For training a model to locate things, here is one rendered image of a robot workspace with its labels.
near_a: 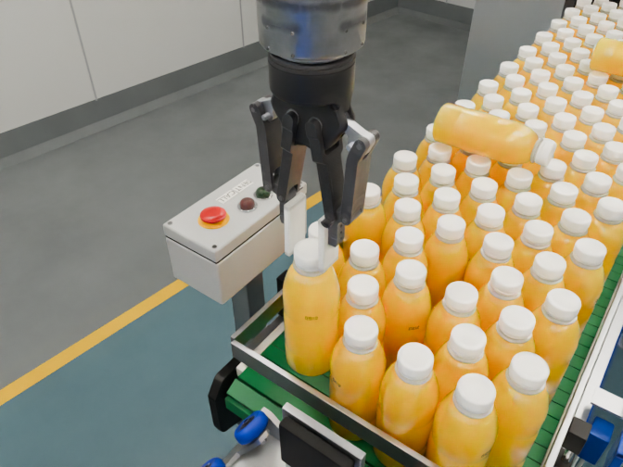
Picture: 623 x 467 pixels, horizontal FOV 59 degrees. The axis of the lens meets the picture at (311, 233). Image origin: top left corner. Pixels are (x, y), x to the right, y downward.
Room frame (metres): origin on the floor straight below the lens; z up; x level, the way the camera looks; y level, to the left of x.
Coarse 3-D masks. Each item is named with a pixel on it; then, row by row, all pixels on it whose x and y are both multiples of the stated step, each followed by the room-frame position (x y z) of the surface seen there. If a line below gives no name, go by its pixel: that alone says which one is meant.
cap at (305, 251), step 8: (304, 240) 0.47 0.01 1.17; (312, 240) 0.47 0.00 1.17; (296, 248) 0.46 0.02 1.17; (304, 248) 0.46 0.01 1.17; (312, 248) 0.46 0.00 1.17; (296, 256) 0.45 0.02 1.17; (304, 256) 0.45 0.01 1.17; (312, 256) 0.45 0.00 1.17; (296, 264) 0.45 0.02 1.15; (304, 264) 0.44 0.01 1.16; (312, 264) 0.44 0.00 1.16
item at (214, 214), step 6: (204, 210) 0.61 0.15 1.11; (210, 210) 0.60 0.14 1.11; (216, 210) 0.60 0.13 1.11; (222, 210) 0.61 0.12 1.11; (204, 216) 0.59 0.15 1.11; (210, 216) 0.59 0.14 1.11; (216, 216) 0.59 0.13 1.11; (222, 216) 0.59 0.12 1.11; (210, 222) 0.58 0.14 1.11; (216, 222) 0.59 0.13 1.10
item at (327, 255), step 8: (320, 224) 0.43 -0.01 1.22; (320, 232) 0.43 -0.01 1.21; (320, 240) 0.43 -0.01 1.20; (320, 248) 0.43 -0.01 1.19; (328, 248) 0.44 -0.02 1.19; (336, 248) 0.45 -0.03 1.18; (320, 256) 0.43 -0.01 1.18; (328, 256) 0.44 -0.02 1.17; (336, 256) 0.45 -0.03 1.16; (320, 264) 0.43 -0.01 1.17; (328, 264) 0.44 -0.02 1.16
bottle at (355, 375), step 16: (336, 352) 0.41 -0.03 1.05; (352, 352) 0.40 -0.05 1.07; (368, 352) 0.40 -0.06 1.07; (384, 352) 0.42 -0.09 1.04; (336, 368) 0.40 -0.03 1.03; (352, 368) 0.39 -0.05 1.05; (368, 368) 0.39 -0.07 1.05; (384, 368) 0.40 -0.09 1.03; (336, 384) 0.40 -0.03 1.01; (352, 384) 0.38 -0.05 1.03; (368, 384) 0.38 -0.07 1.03; (336, 400) 0.39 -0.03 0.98; (352, 400) 0.38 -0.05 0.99; (368, 400) 0.38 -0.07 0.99; (368, 416) 0.39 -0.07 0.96; (336, 432) 0.39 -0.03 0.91
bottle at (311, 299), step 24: (288, 288) 0.44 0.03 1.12; (312, 288) 0.43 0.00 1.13; (336, 288) 0.45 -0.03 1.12; (288, 312) 0.44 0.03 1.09; (312, 312) 0.42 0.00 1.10; (336, 312) 0.44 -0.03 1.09; (288, 336) 0.44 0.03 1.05; (312, 336) 0.42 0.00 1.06; (336, 336) 0.44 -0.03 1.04; (288, 360) 0.44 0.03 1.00; (312, 360) 0.42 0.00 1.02
